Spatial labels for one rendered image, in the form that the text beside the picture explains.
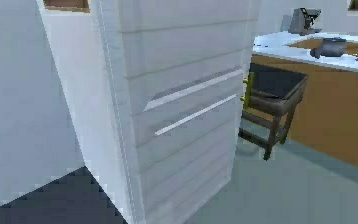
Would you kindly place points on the white fridge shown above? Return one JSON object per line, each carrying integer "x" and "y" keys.
{"x": 187, "y": 100}

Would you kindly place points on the dark wooden chair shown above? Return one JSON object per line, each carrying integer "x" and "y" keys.
{"x": 273, "y": 93}

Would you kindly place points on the brown counter with white top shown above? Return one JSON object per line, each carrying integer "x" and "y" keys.
{"x": 333, "y": 110}

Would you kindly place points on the grey coffee machine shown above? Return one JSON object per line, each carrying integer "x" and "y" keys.
{"x": 303, "y": 20}

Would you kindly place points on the grey metal pot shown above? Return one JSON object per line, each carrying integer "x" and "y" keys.
{"x": 330, "y": 47}

